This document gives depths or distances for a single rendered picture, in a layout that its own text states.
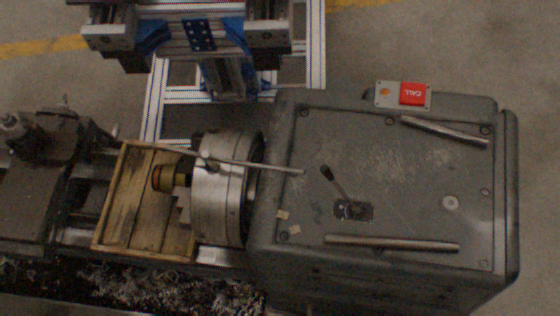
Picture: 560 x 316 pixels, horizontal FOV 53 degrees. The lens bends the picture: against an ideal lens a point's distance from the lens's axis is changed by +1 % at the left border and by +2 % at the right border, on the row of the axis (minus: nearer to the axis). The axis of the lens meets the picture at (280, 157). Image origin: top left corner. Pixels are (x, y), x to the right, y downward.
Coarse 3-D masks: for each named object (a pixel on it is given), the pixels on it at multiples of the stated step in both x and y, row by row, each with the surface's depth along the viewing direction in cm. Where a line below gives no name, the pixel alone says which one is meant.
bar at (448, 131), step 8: (400, 120) 132; (408, 120) 131; (416, 120) 131; (424, 120) 131; (424, 128) 130; (432, 128) 130; (440, 128) 129; (448, 128) 129; (448, 136) 129; (456, 136) 129; (464, 136) 128; (472, 136) 128; (472, 144) 128; (480, 144) 127
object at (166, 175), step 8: (160, 168) 149; (168, 168) 148; (176, 168) 148; (152, 176) 148; (160, 176) 148; (168, 176) 147; (176, 176) 148; (184, 176) 147; (152, 184) 149; (160, 184) 148; (168, 184) 147; (176, 184) 148; (184, 184) 147; (168, 192) 149
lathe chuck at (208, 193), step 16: (224, 128) 144; (240, 128) 145; (208, 144) 137; (224, 144) 137; (192, 176) 134; (208, 176) 134; (224, 176) 133; (192, 192) 134; (208, 192) 133; (224, 192) 133; (192, 208) 135; (208, 208) 134; (224, 208) 133; (192, 224) 137; (208, 224) 136; (224, 224) 135; (208, 240) 142; (224, 240) 140
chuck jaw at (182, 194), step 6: (174, 186) 147; (180, 186) 147; (174, 192) 146; (180, 192) 146; (186, 192) 146; (174, 198) 147; (180, 198) 145; (186, 198) 145; (180, 204) 144; (186, 204) 144; (180, 210) 145; (186, 210) 143; (186, 216) 142; (180, 222) 141; (186, 222) 141; (186, 228) 143; (198, 234) 142; (204, 234) 141
